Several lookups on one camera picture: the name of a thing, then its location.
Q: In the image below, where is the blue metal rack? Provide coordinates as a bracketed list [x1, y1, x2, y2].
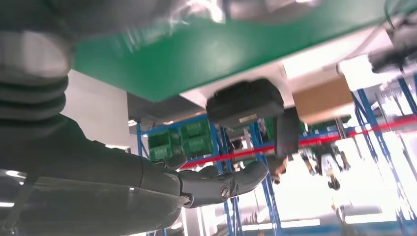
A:
[135, 76, 417, 236]

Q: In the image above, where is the black zip carry case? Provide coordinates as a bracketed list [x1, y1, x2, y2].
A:
[206, 78, 285, 128]

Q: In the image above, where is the green table mat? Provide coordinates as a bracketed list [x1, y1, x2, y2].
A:
[71, 0, 417, 103]

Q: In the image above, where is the person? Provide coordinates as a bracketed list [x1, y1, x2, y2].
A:
[267, 107, 301, 185]

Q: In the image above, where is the red horizontal bar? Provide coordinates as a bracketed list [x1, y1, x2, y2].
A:
[180, 116, 417, 170]

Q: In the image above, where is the closed cardboard box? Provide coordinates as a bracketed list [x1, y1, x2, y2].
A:
[292, 75, 355, 124]

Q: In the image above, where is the white flat box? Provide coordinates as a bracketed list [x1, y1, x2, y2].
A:
[337, 54, 396, 92]

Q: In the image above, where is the black remote controller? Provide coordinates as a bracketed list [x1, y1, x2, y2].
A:
[368, 13, 417, 74]

